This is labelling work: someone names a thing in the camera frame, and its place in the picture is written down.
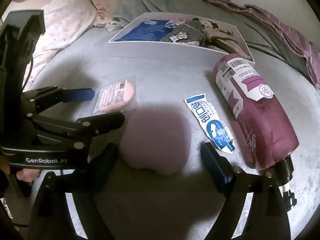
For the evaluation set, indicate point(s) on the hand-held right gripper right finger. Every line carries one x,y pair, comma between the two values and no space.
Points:
215,166

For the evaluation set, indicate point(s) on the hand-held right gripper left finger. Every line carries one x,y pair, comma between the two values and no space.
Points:
105,166

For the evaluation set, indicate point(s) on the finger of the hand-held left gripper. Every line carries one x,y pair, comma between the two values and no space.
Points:
77,95
105,121

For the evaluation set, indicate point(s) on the pink puff plastic packet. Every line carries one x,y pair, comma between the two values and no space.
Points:
112,96

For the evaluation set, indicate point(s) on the lavender soft sponge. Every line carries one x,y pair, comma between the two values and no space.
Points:
155,142

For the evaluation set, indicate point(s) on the white cardboard box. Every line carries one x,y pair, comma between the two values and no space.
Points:
162,51

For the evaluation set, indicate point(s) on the blue packet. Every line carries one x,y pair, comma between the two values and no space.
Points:
142,31

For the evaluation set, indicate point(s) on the blue and white sachet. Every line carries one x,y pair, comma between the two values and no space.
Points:
212,125
172,24

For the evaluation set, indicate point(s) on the pink sparkly cloth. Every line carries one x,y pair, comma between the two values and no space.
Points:
175,19

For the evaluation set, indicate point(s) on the green plaid pouch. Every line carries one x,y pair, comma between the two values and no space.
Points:
190,31

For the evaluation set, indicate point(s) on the person's left hand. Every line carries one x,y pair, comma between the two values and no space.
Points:
27,175

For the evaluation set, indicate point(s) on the white crumpled cloth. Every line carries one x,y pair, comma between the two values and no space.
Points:
112,26

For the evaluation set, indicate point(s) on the pink floral pillow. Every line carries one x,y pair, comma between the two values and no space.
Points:
65,17

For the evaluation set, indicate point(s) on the grey fleece bed sheet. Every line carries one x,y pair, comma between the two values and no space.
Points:
175,85

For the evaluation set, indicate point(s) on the green blanket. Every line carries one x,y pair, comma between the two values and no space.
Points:
160,2

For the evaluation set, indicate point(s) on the purple striped cloth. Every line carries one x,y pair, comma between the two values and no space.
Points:
287,32

